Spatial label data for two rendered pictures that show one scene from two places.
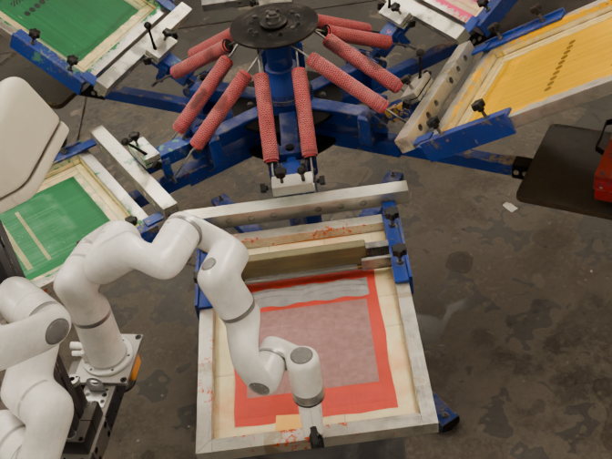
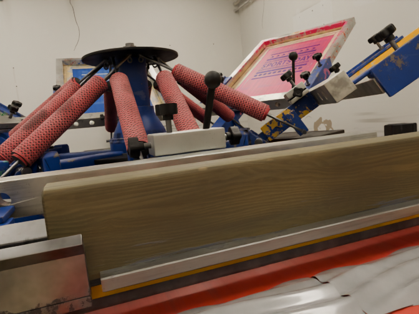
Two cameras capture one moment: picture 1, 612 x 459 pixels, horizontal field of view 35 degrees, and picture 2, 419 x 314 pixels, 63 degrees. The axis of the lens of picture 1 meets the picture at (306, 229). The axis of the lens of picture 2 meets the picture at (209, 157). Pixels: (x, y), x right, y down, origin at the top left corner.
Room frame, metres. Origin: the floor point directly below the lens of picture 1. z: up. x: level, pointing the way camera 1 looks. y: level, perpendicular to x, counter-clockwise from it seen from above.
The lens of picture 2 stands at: (1.76, 0.20, 1.10)
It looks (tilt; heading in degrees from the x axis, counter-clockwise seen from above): 7 degrees down; 338
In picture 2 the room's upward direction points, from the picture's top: 5 degrees counter-clockwise
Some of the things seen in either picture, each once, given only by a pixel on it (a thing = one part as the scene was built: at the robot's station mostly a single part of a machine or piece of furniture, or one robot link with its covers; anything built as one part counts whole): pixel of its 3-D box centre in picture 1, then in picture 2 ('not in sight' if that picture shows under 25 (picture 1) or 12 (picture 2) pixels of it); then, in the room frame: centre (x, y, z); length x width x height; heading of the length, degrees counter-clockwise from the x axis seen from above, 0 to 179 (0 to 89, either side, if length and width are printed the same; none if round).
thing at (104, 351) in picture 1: (94, 335); not in sight; (1.65, 0.55, 1.21); 0.16 x 0.13 x 0.15; 77
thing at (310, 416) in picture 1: (311, 406); not in sight; (1.44, 0.06, 1.09); 0.10 x 0.07 x 0.11; 178
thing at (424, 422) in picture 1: (306, 324); not in sight; (1.81, 0.04, 0.97); 0.79 x 0.58 x 0.04; 178
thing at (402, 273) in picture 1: (396, 250); not in sight; (2.04, -0.25, 0.98); 0.30 x 0.05 x 0.07; 178
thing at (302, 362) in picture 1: (290, 364); not in sight; (1.46, 0.09, 1.22); 0.15 x 0.10 x 0.11; 66
